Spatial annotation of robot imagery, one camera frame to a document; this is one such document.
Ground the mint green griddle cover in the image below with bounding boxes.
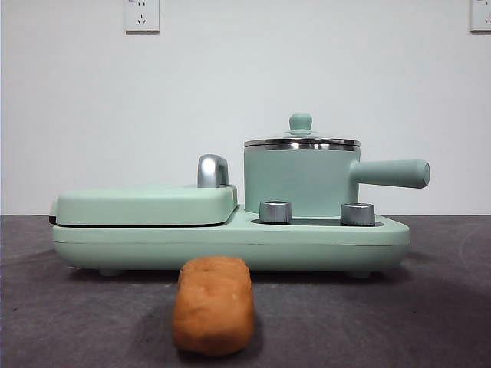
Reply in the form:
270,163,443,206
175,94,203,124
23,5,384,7
48,153,239,227

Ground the glass lid with green knob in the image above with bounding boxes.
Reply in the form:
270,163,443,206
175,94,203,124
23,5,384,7
245,113,361,149

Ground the mint green breakfast machine base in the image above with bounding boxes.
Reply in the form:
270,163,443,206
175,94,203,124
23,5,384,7
51,204,410,278

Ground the mint green pot with handle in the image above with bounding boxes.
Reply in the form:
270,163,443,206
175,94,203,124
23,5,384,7
244,144,430,215

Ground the white wall socket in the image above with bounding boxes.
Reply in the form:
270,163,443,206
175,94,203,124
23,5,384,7
123,0,160,33
470,0,491,33

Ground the silver control knob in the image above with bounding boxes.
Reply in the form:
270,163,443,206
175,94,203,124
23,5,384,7
259,199,293,224
340,202,376,226

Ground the brown potato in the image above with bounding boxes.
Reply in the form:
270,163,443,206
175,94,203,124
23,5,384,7
171,256,255,357

